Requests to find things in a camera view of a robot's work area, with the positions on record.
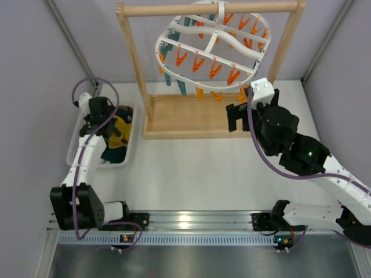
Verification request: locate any white round clip hanger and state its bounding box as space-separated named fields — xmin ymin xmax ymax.
xmin=155 ymin=1 xmax=272 ymax=101

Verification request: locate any white slotted cable duct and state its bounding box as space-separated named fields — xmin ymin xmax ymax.
xmin=59 ymin=233 xmax=278 ymax=247

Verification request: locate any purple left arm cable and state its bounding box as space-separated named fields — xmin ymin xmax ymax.
xmin=71 ymin=77 xmax=143 ymax=253

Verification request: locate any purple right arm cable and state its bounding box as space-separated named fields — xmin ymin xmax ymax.
xmin=246 ymin=86 xmax=371 ymax=251

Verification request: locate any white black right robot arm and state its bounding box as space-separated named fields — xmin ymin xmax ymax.
xmin=225 ymin=87 xmax=370 ymax=248

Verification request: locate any pile of socks in basket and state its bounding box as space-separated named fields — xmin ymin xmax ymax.
xmin=101 ymin=105 xmax=134 ymax=164

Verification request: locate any wooden hanger rack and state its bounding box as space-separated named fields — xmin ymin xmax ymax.
xmin=115 ymin=1 xmax=306 ymax=140

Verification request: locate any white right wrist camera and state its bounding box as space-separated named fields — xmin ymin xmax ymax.
xmin=246 ymin=78 xmax=275 ymax=109

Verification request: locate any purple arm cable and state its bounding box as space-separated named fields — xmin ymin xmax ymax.
xmin=71 ymin=77 xmax=143 ymax=253
xmin=246 ymin=86 xmax=371 ymax=251

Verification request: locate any olive yellow sock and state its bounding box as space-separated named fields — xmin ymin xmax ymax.
xmin=108 ymin=115 xmax=132 ymax=149

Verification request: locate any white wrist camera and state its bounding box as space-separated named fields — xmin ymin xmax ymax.
xmin=246 ymin=78 xmax=275 ymax=109
xmin=73 ymin=92 xmax=92 ymax=115

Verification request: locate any white plastic basket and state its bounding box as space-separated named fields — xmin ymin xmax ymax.
xmin=66 ymin=101 xmax=140 ymax=169

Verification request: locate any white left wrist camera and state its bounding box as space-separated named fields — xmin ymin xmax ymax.
xmin=73 ymin=92 xmax=92 ymax=115

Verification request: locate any aluminium mounting rail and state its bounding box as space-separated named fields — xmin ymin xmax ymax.
xmin=46 ymin=210 xmax=363 ymax=234

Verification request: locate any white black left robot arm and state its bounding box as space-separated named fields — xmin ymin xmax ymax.
xmin=50 ymin=93 xmax=133 ymax=231

